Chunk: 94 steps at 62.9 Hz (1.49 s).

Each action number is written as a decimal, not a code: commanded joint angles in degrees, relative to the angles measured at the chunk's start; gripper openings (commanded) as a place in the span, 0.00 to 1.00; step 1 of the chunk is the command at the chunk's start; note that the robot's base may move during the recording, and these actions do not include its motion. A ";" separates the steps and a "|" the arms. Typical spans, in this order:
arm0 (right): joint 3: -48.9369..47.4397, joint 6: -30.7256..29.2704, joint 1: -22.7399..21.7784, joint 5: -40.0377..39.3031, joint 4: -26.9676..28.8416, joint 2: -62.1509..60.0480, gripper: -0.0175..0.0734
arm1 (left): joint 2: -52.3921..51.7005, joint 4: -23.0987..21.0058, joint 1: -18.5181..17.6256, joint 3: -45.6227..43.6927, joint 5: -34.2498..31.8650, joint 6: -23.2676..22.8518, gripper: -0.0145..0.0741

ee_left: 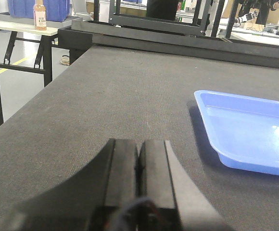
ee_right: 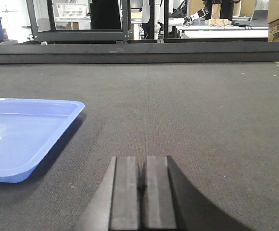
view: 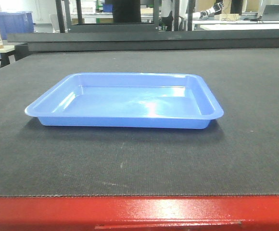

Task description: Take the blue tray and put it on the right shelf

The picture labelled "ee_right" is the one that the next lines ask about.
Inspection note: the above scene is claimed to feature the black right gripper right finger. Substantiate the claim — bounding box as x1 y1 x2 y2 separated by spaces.
142 156 250 231

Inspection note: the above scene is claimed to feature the black conveyor belt mat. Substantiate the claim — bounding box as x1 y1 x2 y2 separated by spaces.
0 62 279 231

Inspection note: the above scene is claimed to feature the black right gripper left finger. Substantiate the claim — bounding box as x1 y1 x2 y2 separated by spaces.
72 156 140 231

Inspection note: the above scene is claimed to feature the white work table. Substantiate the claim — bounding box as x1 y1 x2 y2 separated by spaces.
177 26 269 39

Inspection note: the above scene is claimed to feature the white plastic basket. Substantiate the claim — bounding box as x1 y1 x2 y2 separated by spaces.
55 3 88 18

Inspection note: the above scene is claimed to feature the white humanoid robot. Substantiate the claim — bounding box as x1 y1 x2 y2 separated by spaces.
141 0 212 39

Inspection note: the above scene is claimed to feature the blue plastic tray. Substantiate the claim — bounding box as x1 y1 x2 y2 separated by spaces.
0 98 85 183

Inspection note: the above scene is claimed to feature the dark metal frame cart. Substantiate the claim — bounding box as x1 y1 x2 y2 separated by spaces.
26 0 131 43

